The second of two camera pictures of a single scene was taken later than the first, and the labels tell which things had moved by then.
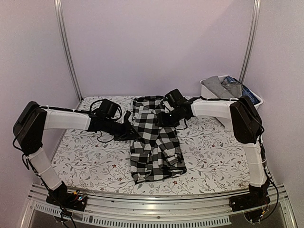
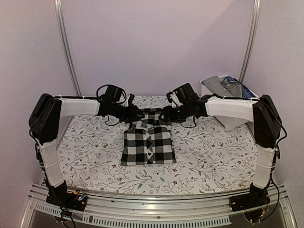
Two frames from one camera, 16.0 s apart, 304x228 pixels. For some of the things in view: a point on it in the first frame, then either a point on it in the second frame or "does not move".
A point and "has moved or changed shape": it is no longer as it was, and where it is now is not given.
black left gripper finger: x=126 y=116 -> x=130 y=100
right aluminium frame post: x=255 y=21 does not move
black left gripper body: x=115 y=129 -> x=124 y=115
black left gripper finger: x=128 y=136 -> x=137 y=118
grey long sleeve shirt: x=225 y=89 does not move
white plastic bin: x=206 y=93 does not move
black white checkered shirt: x=157 y=154 has moved or changed shape
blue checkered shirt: x=245 y=91 does not move
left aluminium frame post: x=59 y=13 does not move
